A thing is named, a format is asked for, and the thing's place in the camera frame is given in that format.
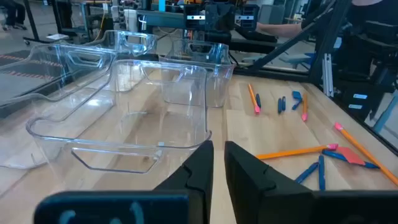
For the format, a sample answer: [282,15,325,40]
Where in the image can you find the silver aluminium bar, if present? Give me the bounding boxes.
[322,53,335,98]

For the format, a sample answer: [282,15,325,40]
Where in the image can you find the teal metal workbench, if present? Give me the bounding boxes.
[136,8,187,31]

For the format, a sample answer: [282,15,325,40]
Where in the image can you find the black aluminium rig frame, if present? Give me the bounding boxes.
[231,0,398,156]

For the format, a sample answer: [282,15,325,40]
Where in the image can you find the black metal stand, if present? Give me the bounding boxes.
[22,0,75,46]

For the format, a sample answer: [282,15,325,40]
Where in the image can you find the person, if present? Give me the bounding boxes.
[256,0,398,78]
[0,0,28,31]

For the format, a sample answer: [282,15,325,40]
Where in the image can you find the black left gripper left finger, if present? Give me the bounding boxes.
[33,139,215,224]

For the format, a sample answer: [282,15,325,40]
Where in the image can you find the black box white labels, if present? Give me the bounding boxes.
[337,79,379,122]

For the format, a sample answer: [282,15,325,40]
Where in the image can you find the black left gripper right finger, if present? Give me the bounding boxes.
[224,140,398,224]

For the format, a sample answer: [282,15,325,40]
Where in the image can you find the red rectangular eraser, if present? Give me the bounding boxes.
[335,146,366,166]

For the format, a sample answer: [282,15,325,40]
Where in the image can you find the yellow cable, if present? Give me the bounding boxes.
[92,11,107,42]

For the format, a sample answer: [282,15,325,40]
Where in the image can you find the black mat red stripes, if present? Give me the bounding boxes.
[0,49,67,105]

